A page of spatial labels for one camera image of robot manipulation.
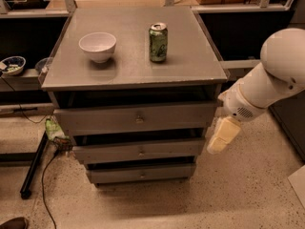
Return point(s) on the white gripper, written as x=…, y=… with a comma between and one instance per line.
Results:
x=236, y=105

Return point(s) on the grey top drawer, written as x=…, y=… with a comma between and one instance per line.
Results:
x=135, y=118

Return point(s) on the grey drawer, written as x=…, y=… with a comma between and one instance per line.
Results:
x=141, y=173
x=105, y=153
x=135, y=118

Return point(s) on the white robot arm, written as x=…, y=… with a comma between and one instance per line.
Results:
x=279, y=74

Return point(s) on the grey bottom drawer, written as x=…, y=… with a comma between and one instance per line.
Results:
x=141, y=173

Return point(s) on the grey drawer cabinet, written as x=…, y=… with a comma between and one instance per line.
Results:
x=190, y=73

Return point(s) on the grey middle drawer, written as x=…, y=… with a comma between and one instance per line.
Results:
x=105, y=153

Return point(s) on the grey side shelf beam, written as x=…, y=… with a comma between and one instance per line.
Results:
x=238, y=68

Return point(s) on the white floor board corner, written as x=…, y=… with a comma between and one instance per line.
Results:
x=297, y=180

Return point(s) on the green soda can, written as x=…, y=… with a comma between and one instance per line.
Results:
x=158, y=35

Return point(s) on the white ceramic bowl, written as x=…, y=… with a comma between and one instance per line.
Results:
x=98, y=47

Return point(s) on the green snack bag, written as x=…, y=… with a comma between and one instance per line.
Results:
x=56, y=135

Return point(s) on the small clear glass bowl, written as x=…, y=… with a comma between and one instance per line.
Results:
x=43, y=65

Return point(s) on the grey left low shelf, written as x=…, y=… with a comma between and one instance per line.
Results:
x=27, y=80

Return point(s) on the black metal floor bar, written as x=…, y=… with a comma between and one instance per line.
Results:
x=25, y=191

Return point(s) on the blue patterned bowl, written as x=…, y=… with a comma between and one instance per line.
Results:
x=12, y=65

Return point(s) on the brown shoe tip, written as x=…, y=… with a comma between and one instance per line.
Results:
x=16, y=223

